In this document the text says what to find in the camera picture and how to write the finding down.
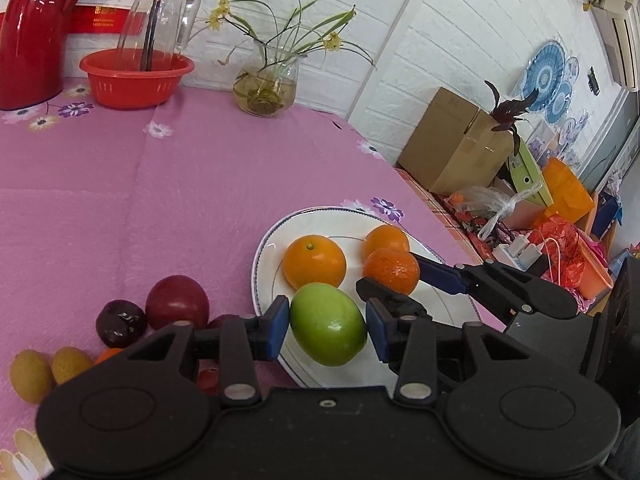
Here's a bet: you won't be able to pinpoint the green paper box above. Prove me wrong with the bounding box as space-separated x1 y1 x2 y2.
508 142 553 207

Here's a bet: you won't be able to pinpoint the green mango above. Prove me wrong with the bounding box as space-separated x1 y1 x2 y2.
290 283 368 367

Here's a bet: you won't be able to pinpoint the bumpy mandarin orange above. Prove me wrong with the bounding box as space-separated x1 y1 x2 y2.
362 248 420 295

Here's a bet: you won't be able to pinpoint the dark purple leaf plant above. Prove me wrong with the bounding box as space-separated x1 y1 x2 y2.
485 80 539 155

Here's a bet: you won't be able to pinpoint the red thermos jug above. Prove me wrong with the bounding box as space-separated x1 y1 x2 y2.
1 0 78 110

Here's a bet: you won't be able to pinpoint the white power strip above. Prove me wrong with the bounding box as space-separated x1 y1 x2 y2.
491 234 542 271

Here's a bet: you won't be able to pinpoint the blue decorative wall plates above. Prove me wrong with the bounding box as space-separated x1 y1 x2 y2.
514 40 591 172

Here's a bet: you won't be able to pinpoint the round smooth orange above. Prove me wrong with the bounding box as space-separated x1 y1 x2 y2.
282 234 347 290

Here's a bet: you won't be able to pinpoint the large red plum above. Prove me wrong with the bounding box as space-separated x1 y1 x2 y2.
145 275 209 330

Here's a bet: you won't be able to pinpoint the dark purple plum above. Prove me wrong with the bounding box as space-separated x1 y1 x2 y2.
96 299 148 349

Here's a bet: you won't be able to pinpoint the red plastic basket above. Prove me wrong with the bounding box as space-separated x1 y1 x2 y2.
79 49 194 110

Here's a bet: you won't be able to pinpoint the cardboard box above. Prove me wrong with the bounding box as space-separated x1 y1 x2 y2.
397 88 514 196

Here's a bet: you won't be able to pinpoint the white plate blue rim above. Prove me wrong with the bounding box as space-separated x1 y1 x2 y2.
252 207 480 392

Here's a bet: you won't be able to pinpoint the clear plastic bag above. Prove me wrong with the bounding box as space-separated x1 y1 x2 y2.
454 182 544 242

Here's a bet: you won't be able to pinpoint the pink floral tablecloth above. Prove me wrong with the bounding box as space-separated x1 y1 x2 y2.
0 77 507 480

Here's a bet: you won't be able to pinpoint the small red plum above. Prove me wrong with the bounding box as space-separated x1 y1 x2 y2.
196 314 235 396

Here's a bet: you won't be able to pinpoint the orange plastic bag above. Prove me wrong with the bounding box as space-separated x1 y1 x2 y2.
542 158 594 223

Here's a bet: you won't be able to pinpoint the glass vase with orchid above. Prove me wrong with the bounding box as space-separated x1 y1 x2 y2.
189 0 375 117

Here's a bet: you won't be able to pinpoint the red plastic bag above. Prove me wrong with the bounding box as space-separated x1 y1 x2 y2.
527 214 586 289

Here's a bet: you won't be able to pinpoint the clear glass pitcher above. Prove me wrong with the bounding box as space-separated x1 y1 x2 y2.
115 0 201 72

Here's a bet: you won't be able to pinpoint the back smooth orange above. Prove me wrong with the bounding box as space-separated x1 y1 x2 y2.
361 224 410 260

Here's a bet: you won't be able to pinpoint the yellow-green longan fruit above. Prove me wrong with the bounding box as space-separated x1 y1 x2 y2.
10 350 55 404

